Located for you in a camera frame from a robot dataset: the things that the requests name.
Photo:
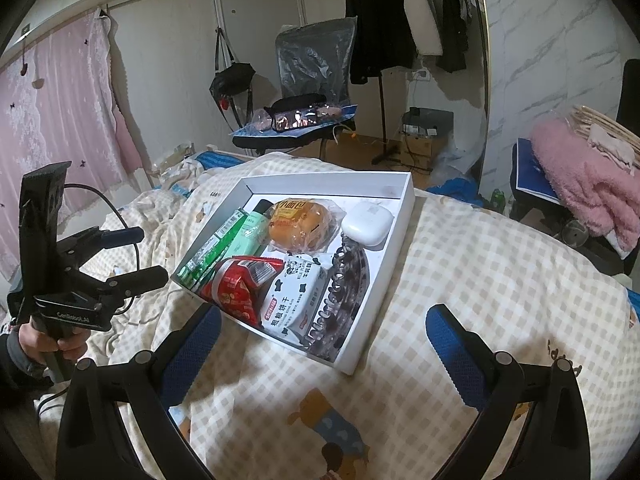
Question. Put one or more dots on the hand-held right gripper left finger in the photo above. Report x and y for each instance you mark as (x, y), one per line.
(192, 355)

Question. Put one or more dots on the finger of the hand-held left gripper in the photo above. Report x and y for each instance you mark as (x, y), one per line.
(125, 236)
(145, 279)

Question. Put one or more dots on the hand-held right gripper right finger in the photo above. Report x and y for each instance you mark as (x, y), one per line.
(455, 355)

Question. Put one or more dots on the long green box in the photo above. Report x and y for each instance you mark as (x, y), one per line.
(215, 250)

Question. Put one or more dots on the red snack packet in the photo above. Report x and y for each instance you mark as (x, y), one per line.
(235, 290)

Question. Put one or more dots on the green tube with black cap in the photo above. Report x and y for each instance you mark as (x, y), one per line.
(247, 235)

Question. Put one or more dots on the cow-print biscuit packet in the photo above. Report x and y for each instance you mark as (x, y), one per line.
(295, 305)

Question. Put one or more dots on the clear hair claw clip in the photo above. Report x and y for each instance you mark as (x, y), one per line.
(340, 300)

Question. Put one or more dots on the white cardboard box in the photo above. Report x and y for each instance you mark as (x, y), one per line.
(395, 220)

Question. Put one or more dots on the white earbuds case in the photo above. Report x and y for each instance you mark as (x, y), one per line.
(367, 222)

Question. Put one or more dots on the bread bun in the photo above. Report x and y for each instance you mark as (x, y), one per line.
(300, 227)

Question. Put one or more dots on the person's left forearm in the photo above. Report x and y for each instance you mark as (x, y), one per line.
(15, 365)

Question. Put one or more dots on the person's left hand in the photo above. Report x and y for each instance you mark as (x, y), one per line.
(35, 340)

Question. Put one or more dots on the pink curtain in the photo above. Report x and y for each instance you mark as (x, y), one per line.
(60, 135)

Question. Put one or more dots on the blue cloth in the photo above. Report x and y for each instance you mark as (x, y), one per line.
(220, 160)

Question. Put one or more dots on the blue plastic bag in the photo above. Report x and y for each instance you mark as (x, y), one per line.
(455, 191)

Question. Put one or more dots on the black handbag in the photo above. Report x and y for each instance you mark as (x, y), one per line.
(232, 80)

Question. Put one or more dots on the blue folder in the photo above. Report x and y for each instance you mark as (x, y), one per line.
(532, 175)

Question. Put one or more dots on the brown cardboard box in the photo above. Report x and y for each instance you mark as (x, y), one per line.
(420, 152)

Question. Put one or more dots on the pink fluffy blanket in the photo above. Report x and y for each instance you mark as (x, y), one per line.
(585, 175)

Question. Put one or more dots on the black clothes rack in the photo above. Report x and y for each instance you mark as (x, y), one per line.
(384, 110)

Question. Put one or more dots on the beige cloth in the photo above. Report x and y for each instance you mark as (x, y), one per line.
(612, 147)

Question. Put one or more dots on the office chair with plastic cover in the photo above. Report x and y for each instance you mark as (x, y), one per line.
(315, 55)

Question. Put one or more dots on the wicker basket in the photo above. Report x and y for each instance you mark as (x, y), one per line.
(600, 120)

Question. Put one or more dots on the black chair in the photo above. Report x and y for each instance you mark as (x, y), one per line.
(630, 95)

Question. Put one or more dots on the black jacket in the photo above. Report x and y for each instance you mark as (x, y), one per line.
(452, 25)

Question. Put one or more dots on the white garment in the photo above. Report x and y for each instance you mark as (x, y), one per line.
(425, 20)

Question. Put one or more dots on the wall socket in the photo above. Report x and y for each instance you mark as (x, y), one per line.
(422, 74)

